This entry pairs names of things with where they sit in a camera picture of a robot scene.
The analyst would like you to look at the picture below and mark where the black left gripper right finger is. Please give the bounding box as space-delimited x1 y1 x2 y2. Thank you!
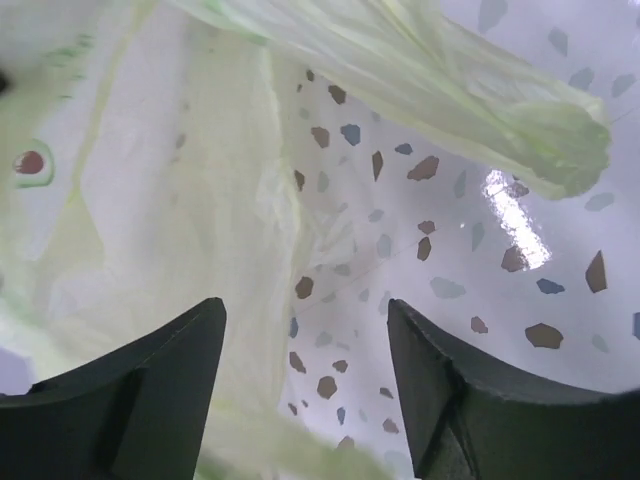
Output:
387 299 639 479

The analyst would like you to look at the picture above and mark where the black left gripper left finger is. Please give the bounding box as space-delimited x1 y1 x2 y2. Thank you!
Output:
1 298 226 480

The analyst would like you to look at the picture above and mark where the light green avocado plastic bag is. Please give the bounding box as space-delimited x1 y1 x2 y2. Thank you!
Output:
1 1 610 479

